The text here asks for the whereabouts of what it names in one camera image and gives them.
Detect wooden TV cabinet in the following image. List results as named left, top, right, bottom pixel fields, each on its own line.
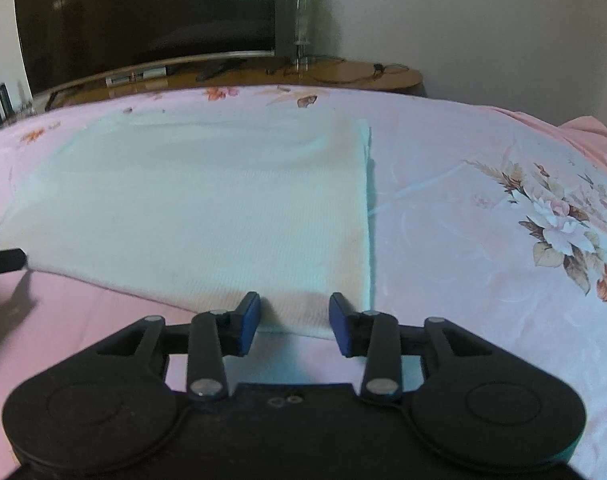
left=45, top=58, right=426, bottom=110

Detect silver set-top box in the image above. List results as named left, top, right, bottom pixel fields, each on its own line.
left=105, top=66, right=166, bottom=87

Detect black thermos bottle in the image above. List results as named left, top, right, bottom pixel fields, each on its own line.
left=0, top=84, right=14, bottom=119

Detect black curved television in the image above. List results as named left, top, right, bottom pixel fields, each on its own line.
left=15, top=0, right=276, bottom=94

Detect black cable on cabinet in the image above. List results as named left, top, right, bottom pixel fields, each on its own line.
left=267, top=56, right=410, bottom=86

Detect light green cloth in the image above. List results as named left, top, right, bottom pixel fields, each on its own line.
left=0, top=107, right=372, bottom=337

